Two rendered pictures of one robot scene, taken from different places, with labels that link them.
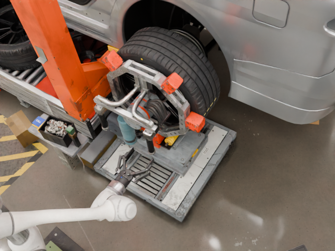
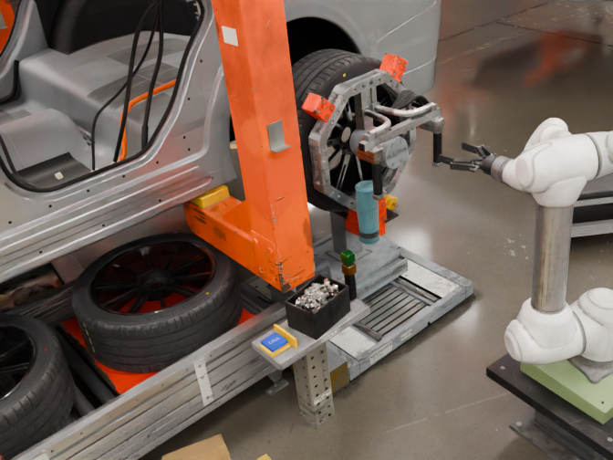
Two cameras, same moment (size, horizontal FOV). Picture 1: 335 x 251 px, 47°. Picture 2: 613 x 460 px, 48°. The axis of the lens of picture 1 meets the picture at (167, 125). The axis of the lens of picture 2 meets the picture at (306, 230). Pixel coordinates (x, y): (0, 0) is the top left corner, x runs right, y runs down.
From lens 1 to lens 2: 2.91 m
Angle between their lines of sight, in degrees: 57
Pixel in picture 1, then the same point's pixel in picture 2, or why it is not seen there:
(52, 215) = not seen: hidden behind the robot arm
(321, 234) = (508, 198)
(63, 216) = not seen: hidden behind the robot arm
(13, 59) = (46, 405)
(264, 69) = (398, 33)
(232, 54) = (368, 41)
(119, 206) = (554, 123)
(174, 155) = (382, 253)
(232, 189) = (432, 247)
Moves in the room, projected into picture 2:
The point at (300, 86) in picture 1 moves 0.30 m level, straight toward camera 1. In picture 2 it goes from (426, 27) to (483, 34)
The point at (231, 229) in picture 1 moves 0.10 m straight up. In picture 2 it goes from (491, 256) to (492, 239)
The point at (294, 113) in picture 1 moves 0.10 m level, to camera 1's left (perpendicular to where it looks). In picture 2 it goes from (429, 72) to (428, 79)
